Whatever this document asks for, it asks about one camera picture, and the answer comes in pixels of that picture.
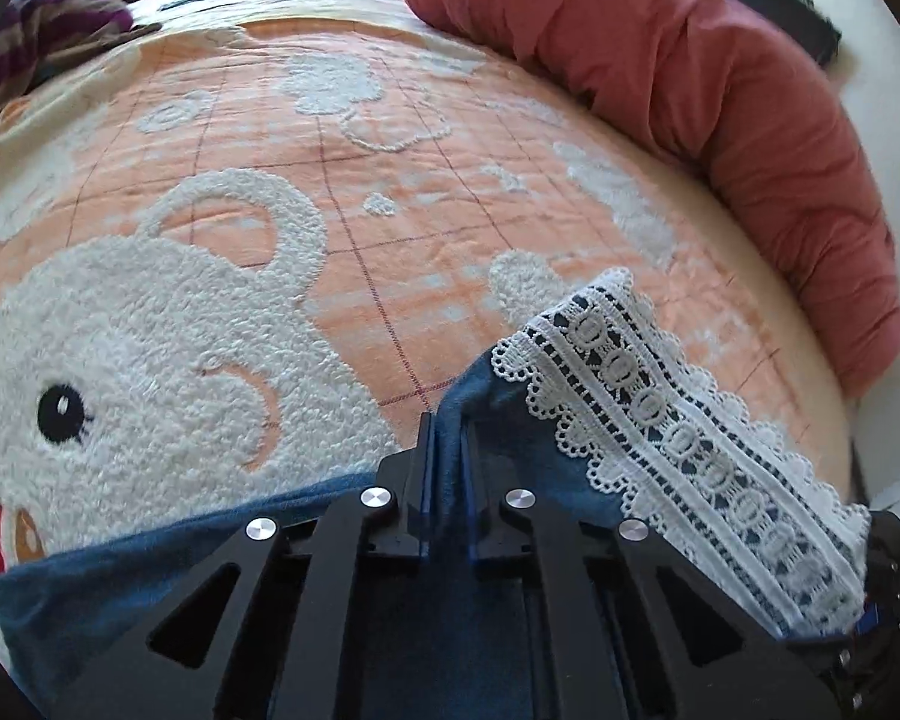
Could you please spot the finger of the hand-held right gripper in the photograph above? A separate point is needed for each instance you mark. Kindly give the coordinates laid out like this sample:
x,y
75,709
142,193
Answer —
x,y
847,652

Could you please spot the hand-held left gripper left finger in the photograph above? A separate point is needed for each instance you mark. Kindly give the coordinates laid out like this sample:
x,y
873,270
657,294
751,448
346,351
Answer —
x,y
424,465

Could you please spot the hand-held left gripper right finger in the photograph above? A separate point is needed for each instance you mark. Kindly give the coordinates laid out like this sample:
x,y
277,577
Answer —
x,y
471,495

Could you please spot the blue pants with lace trim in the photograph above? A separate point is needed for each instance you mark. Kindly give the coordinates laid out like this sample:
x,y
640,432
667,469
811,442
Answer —
x,y
495,420

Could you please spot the orange printed blanket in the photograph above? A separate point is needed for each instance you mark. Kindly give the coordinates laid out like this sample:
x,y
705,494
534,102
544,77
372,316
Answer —
x,y
420,187

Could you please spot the red rolled quilt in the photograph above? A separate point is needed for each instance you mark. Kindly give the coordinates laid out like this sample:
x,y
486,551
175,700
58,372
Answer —
x,y
720,127

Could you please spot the dark cloth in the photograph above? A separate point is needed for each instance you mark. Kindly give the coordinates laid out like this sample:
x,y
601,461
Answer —
x,y
784,7

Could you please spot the purple striped clothing pile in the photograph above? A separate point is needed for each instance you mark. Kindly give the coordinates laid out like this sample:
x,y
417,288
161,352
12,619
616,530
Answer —
x,y
52,22

